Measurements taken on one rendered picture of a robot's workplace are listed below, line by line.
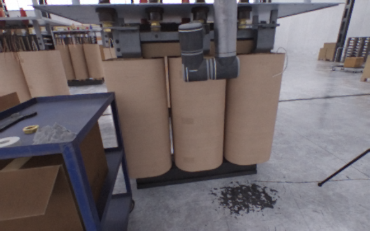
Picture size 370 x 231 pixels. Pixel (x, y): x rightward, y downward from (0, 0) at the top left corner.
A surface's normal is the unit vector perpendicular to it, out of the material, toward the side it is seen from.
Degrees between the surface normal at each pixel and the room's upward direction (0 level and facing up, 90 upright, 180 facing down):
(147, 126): 90
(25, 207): 26
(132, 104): 90
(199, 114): 90
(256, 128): 90
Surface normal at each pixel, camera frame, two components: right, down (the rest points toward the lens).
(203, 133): 0.15, 0.34
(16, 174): 0.04, -0.69
